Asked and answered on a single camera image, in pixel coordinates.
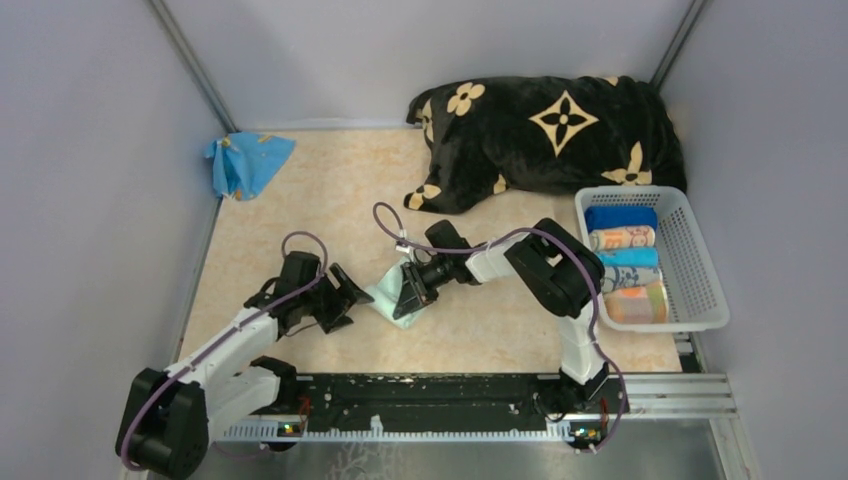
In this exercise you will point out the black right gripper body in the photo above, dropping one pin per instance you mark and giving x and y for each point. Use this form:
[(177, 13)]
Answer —
[(424, 280)]

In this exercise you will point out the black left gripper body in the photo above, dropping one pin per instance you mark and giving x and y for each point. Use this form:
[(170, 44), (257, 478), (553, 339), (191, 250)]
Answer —
[(306, 298)]

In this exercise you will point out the mint green towel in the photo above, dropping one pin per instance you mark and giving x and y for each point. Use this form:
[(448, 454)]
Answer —
[(385, 295)]

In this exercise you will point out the blue white patterned towel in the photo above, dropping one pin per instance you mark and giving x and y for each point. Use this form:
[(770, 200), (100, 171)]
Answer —
[(621, 277)]

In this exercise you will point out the orange polka dot towel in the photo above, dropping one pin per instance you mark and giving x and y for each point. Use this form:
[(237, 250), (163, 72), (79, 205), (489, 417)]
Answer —
[(638, 305)]

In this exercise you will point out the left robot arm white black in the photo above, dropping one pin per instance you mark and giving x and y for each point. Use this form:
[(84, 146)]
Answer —
[(172, 416)]

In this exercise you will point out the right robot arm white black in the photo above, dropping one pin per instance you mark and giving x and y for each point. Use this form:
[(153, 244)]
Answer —
[(558, 270)]

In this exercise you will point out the light blue crumpled cloth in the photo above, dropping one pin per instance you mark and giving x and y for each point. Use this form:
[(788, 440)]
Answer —
[(244, 163)]

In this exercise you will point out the black beige flower blanket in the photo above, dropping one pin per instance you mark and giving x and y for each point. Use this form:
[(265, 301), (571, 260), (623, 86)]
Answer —
[(545, 134)]

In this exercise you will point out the dark blue rolled towel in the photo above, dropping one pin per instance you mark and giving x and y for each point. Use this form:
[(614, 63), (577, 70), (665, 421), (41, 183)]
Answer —
[(608, 217)]

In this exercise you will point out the beige orange rolled towel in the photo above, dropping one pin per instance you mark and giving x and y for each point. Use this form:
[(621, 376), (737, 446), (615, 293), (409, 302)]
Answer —
[(623, 237)]

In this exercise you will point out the cyan rolled towel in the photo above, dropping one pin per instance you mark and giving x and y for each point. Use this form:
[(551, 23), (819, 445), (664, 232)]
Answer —
[(638, 257)]

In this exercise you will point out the white plastic basket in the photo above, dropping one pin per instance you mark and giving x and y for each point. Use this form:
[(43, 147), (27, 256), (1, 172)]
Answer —
[(696, 301)]

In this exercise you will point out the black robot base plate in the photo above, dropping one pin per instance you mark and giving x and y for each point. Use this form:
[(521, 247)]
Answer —
[(442, 404)]

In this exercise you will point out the aluminium rail frame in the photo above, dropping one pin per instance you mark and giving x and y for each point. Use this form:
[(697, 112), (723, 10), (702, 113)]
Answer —
[(663, 397)]

